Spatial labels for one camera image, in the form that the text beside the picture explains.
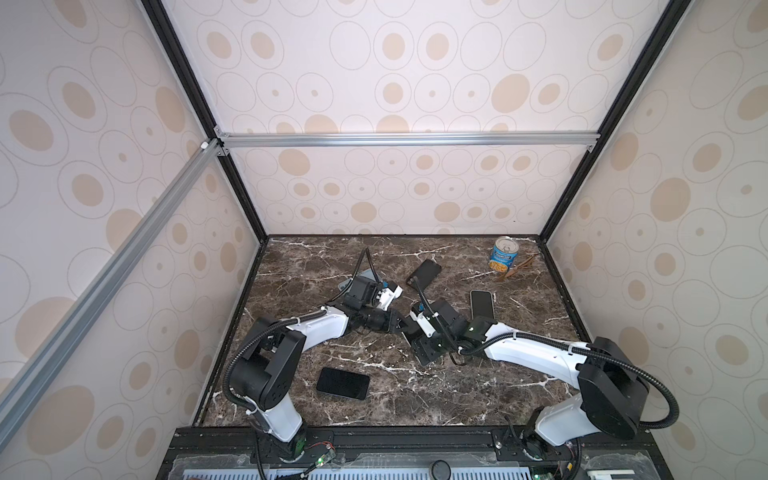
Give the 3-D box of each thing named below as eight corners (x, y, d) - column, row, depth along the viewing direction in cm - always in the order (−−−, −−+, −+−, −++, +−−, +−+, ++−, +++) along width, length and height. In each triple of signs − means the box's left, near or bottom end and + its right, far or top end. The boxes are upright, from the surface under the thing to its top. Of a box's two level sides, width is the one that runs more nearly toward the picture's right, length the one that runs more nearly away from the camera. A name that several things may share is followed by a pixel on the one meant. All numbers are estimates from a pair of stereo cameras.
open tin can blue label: (491, 273, 111) (499, 253, 103) (486, 256, 117) (494, 236, 108) (512, 273, 111) (522, 253, 103) (506, 256, 117) (515, 236, 108)
